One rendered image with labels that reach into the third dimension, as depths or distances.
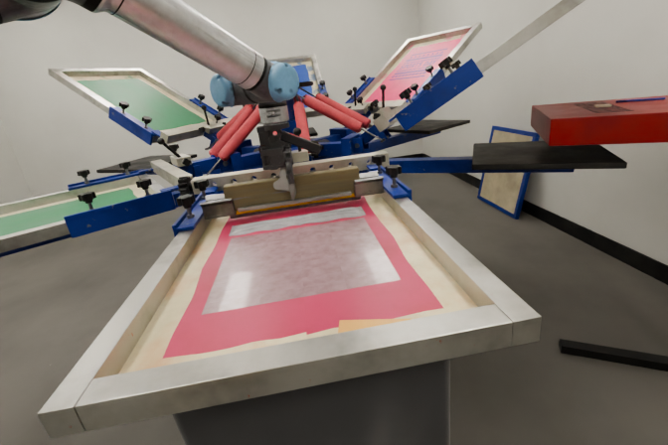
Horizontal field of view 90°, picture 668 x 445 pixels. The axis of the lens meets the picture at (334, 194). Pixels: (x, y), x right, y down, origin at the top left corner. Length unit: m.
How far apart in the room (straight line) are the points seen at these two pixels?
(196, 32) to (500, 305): 0.61
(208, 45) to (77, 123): 5.22
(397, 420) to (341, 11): 4.93
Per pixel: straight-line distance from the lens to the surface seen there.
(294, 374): 0.44
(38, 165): 6.21
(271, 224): 0.89
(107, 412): 0.51
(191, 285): 0.72
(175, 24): 0.63
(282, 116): 0.89
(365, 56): 5.18
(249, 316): 0.58
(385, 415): 0.67
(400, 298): 0.56
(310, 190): 0.94
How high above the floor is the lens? 1.29
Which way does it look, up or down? 18 degrees down
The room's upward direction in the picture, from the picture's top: 7 degrees counter-clockwise
